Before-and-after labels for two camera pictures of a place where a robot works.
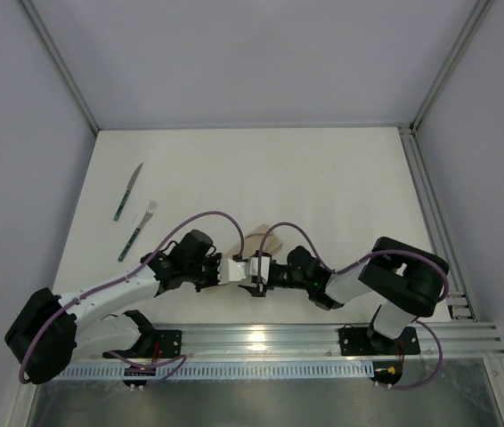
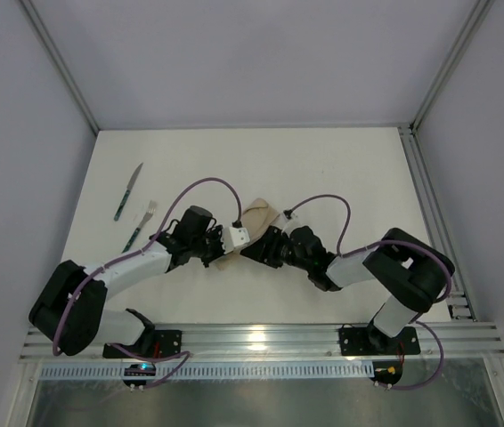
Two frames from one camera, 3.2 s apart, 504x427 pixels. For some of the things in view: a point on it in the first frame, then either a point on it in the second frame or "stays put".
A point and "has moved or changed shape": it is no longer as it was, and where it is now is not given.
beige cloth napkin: x=252 y=242 has moved or changed shape
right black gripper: x=260 y=276 to x=264 y=248
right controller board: x=386 y=372 stays put
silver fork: x=131 y=240 stays put
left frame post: x=52 y=49 stays put
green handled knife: x=125 y=199 stays put
